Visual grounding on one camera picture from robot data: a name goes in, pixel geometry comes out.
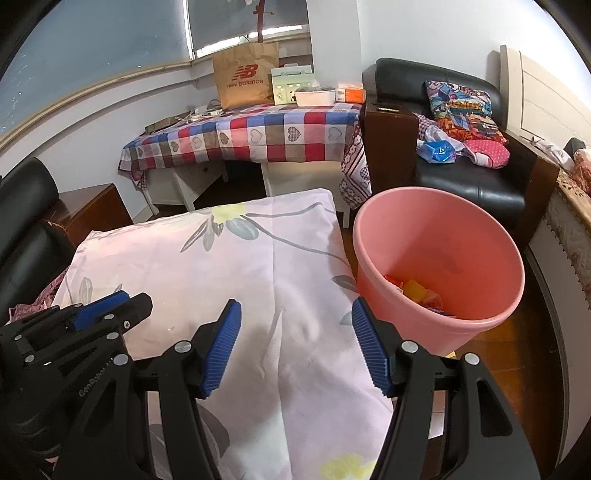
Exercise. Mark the dark cloth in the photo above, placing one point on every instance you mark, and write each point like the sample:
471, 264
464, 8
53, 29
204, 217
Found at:
577, 145

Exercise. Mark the black leather sofa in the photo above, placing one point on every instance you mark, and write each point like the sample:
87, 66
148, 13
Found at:
27, 207

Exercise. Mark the colourful printed pillow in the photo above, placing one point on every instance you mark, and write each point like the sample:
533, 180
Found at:
461, 106

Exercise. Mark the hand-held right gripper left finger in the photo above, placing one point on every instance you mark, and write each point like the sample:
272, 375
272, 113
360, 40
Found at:
221, 350

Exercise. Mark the brown paper bag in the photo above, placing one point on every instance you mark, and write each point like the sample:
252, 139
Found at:
244, 87

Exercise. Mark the yellow foam fruit net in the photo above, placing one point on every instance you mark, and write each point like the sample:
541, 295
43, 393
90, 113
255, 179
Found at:
415, 290

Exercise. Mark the pale green box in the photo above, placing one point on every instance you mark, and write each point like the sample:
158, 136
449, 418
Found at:
286, 90

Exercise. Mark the brown wooden side table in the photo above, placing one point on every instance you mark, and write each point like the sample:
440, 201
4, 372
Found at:
92, 203

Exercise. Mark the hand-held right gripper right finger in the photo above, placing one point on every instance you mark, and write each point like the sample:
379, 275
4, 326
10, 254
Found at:
369, 350

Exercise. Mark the cream bed headboard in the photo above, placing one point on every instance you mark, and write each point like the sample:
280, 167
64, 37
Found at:
545, 92

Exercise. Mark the floral pink tablecloth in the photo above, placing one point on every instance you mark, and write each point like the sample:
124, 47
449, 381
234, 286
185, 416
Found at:
254, 258

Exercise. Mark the orange plastic wrapper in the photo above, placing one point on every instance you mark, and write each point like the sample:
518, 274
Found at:
393, 280

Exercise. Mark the red plastic bread wrapper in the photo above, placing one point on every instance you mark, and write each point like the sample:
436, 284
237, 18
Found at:
434, 302

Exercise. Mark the dark red coat stand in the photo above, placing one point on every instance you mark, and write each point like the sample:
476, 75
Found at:
264, 23

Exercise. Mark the bed with patterned cover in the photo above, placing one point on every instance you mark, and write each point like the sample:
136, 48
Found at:
572, 212

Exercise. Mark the frosted glass window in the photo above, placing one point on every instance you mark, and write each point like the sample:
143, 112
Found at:
92, 55

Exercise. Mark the white power strip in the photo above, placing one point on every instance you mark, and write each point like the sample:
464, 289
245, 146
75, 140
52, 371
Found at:
203, 112

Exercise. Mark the flat olive box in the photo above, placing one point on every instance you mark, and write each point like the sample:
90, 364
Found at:
161, 125

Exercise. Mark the checkered heart tablecloth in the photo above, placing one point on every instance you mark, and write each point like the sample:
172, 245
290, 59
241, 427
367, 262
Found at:
254, 134

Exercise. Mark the red white patterned cloth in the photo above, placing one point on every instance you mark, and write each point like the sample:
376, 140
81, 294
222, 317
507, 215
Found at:
355, 175

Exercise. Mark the blue packet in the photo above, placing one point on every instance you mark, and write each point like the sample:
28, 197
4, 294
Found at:
438, 151

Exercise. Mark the pink clothes on sofa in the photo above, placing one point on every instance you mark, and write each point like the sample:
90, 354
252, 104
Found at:
51, 286

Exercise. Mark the pink plastic bucket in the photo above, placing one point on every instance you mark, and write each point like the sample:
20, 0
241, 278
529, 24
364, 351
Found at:
415, 240

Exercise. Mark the orange box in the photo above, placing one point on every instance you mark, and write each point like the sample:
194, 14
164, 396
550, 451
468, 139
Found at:
353, 95

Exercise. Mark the white tray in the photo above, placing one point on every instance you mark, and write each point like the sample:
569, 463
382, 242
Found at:
314, 98

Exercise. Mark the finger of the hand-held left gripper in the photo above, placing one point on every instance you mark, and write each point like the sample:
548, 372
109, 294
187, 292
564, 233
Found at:
37, 330
101, 309

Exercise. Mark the black leather armchair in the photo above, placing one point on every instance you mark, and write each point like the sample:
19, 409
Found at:
461, 184

